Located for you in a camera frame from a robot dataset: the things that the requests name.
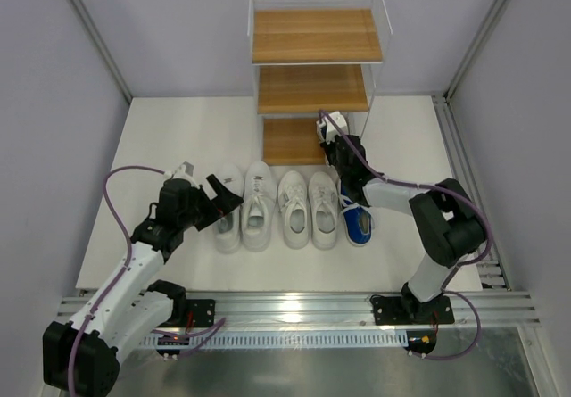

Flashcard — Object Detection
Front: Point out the slotted cable duct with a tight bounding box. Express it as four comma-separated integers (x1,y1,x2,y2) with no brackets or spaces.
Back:
138,329,409,351

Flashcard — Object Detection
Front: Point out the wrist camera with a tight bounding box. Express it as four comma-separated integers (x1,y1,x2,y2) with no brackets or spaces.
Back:
163,161,194,182
316,111,348,144

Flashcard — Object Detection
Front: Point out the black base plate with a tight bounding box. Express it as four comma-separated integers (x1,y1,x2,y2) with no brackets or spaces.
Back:
179,299,216,329
369,294,455,326

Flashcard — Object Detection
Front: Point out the white lace sneaker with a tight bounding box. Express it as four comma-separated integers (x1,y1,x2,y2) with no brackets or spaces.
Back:
277,170,310,250
308,171,338,250

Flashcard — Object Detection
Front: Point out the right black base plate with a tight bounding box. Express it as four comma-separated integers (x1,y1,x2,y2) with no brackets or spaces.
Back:
369,294,455,326

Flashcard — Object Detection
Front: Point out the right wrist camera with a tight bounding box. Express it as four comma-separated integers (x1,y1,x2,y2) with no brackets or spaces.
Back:
316,111,348,144

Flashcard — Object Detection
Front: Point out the white wire shoe shelf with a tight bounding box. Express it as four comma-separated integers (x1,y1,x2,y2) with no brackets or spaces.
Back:
247,0,393,166

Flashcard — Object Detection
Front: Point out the aluminium mounting rail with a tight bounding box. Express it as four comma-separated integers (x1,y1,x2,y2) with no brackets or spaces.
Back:
55,288,536,329

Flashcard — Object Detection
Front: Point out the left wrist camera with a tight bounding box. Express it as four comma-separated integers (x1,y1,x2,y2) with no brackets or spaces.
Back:
163,161,194,182

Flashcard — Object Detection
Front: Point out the blue canvas sneaker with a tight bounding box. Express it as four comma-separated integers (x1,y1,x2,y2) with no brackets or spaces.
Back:
339,184,373,247

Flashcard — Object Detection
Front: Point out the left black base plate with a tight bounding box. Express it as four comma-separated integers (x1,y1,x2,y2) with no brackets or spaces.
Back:
179,299,216,329

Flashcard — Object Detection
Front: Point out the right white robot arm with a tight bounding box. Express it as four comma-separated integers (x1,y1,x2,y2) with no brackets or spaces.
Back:
320,135,491,324

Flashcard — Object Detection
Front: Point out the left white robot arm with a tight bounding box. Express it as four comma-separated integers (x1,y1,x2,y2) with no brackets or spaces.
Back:
42,170,244,396

